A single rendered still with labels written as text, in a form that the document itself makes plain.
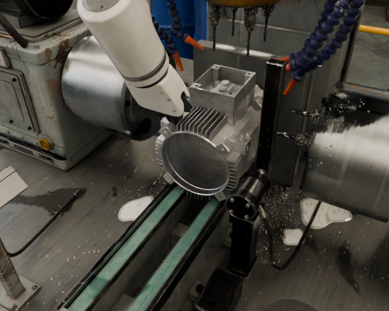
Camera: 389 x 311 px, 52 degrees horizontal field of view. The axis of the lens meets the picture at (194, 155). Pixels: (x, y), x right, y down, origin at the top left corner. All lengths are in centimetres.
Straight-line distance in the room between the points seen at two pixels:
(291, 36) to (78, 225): 70
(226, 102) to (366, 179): 29
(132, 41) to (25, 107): 61
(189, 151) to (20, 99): 48
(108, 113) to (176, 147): 18
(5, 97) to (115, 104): 36
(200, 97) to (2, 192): 41
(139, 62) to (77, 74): 40
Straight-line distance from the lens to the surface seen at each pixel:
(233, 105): 79
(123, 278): 80
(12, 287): 91
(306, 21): 103
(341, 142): 75
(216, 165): 93
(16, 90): 113
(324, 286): 91
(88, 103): 99
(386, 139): 75
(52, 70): 106
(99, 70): 96
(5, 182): 76
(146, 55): 61
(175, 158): 88
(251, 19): 80
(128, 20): 56
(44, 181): 118
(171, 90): 68
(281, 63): 67
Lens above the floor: 152
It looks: 38 degrees down
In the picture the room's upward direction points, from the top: 1 degrees counter-clockwise
